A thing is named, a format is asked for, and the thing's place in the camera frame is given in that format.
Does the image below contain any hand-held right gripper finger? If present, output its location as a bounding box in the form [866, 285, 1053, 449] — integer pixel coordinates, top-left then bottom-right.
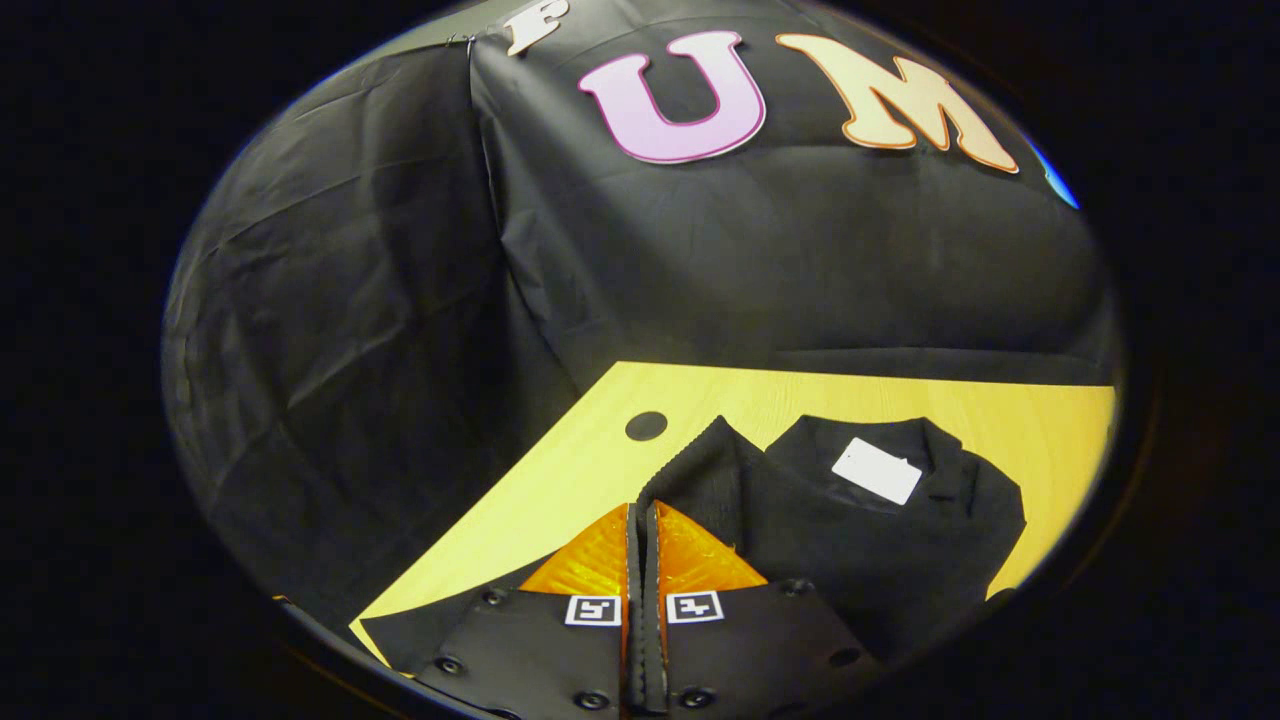
[643, 500, 881, 720]
[415, 503, 643, 720]

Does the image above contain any black button shirt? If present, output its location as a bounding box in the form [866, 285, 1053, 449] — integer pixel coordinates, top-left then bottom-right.
[360, 415, 1028, 673]

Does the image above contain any black backdrop cloth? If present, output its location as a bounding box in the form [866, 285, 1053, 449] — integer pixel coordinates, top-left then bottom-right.
[160, 0, 1119, 621]

